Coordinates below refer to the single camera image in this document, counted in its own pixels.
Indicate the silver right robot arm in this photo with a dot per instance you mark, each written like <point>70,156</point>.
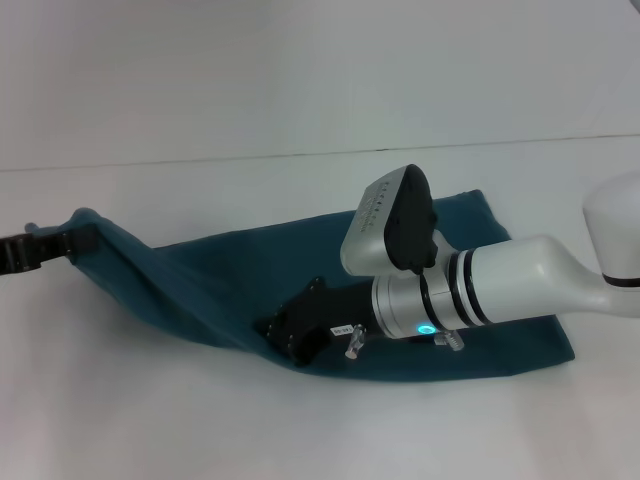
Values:
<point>525,280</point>

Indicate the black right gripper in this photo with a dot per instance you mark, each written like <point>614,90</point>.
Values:
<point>320,315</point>

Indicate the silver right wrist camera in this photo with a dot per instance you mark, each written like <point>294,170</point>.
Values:
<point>390,225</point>

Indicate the teal T-shirt with FREE print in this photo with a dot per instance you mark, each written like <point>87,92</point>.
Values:
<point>200,280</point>

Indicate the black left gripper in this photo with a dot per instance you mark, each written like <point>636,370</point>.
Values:
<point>20,252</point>

